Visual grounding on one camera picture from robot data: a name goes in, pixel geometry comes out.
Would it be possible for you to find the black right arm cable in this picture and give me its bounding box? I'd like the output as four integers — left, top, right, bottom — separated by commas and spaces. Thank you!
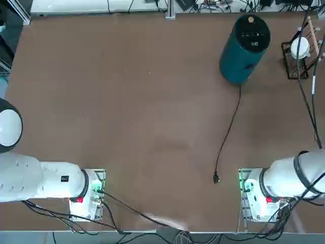
297, 5, 323, 150

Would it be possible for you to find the aluminium corner profile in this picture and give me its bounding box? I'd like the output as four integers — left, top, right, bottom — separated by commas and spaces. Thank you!
7, 0, 31, 25

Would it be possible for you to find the black air fryer power cord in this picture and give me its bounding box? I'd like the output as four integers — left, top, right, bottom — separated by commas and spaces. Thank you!
212, 85, 242, 184

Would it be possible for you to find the green cylindrical air fryer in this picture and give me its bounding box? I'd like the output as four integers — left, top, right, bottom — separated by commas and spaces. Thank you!
219, 14, 272, 86

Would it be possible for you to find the white cup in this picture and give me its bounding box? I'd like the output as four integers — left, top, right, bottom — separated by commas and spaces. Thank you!
290, 37, 311, 59

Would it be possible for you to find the aluminium frame post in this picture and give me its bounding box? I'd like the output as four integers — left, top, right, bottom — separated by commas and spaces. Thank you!
166, 0, 176, 19

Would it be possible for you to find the black power adapter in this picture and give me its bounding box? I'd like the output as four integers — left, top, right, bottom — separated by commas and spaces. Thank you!
177, 0, 199, 11

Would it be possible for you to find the black wire cup rack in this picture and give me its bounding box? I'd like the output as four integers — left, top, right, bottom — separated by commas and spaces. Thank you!
281, 16, 325, 80

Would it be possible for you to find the white board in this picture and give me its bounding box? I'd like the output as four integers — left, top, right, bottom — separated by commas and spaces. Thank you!
30, 0, 168, 13

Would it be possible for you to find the black left arm base cable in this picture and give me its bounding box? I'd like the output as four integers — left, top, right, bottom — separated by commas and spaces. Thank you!
101, 192, 190, 232

